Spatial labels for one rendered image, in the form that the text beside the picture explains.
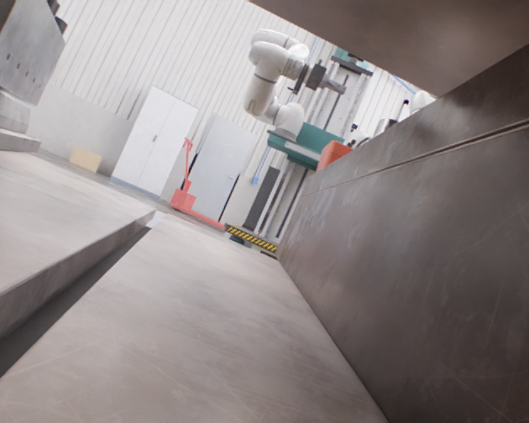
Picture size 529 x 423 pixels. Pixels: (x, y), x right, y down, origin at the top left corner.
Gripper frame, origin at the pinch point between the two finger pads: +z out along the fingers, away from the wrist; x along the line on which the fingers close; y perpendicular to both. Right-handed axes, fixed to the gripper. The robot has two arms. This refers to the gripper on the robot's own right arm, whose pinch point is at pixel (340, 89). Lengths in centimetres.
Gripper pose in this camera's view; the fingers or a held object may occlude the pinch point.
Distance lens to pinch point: 143.0
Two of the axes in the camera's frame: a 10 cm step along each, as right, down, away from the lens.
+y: 4.1, -9.1, -0.2
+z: 9.1, 4.1, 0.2
